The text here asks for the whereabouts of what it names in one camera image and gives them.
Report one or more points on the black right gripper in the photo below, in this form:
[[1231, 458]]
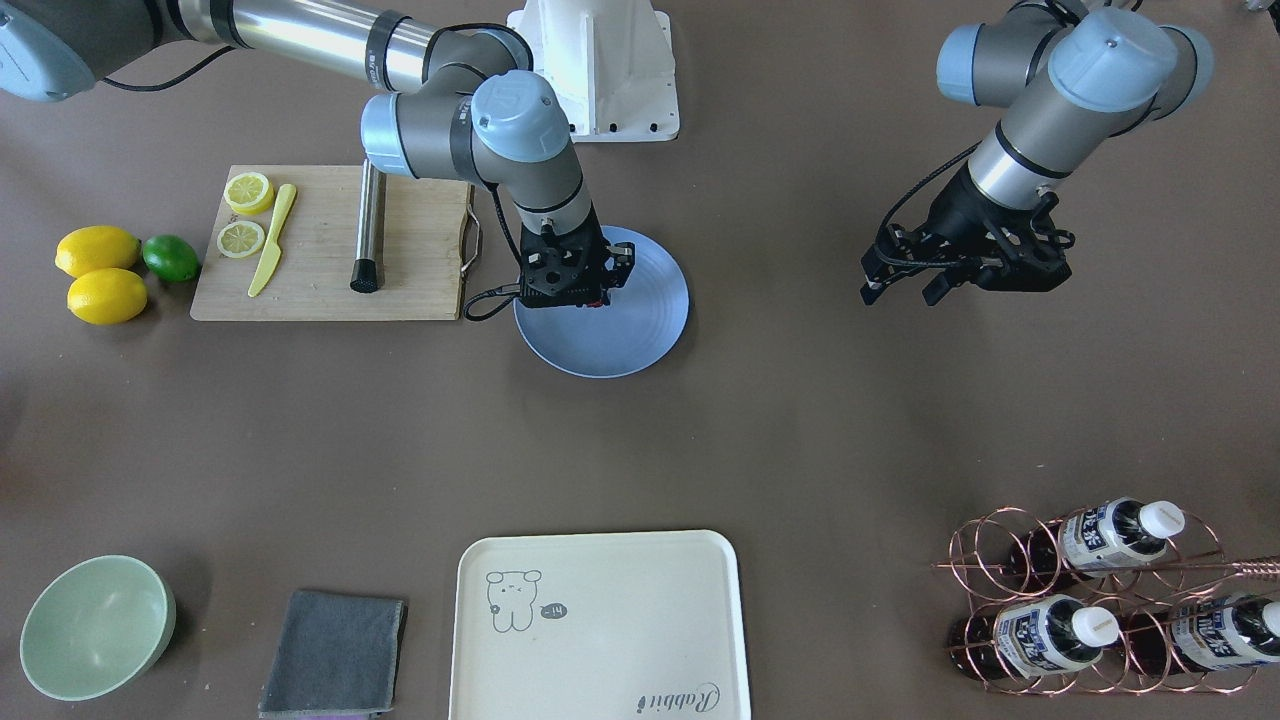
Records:
[[619, 264]]

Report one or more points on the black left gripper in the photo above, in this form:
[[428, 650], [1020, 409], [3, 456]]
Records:
[[957, 213]]

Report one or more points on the blue plate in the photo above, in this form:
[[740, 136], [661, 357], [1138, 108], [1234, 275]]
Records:
[[642, 323]]

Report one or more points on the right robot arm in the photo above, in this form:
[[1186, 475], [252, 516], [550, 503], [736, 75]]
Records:
[[461, 103]]

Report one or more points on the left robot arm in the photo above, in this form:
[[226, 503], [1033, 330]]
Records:
[[1068, 76]]

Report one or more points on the bamboo cutting board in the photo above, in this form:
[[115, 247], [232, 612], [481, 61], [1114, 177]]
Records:
[[422, 252]]

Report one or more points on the steel muddler black tip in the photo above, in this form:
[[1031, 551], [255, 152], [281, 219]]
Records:
[[366, 275]]

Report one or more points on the top drink bottle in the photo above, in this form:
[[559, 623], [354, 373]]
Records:
[[1092, 543]]

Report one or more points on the drink bottle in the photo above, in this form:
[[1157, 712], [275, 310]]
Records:
[[1056, 635], [1092, 543], [1231, 632]]

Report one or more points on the yellow plastic knife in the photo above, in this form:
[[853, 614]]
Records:
[[271, 252]]

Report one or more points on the cream rabbit tray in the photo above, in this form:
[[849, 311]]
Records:
[[637, 625]]

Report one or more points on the upper lemon half slice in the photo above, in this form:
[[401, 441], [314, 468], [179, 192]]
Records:
[[249, 193]]

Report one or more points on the lemon half slice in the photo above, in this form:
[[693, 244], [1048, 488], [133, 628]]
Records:
[[240, 239], [249, 193]]

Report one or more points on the lower drink bottle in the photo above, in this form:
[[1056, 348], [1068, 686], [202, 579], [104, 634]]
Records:
[[1056, 635], [1231, 632]]

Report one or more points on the lower lemon half slice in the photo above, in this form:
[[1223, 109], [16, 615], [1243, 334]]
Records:
[[240, 239]]

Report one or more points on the green lime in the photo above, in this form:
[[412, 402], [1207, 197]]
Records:
[[170, 258]]

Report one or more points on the grey folded cloth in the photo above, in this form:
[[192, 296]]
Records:
[[337, 656]]

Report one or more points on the lower whole yellow lemon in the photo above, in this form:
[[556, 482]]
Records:
[[107, 296]]

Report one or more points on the whole yellow lemon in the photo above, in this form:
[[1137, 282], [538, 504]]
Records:
[[96, 247], [107, 296]]

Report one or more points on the upper whole yellow lemon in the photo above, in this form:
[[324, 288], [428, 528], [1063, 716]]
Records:
[[96, 247]]

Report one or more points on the green bowl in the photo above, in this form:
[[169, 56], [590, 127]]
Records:
[[96, 628]]

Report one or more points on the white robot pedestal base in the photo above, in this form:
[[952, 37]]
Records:
[[611, 63]]

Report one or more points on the copper wire bottle rack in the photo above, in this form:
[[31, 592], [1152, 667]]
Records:
[[1195, 569]]

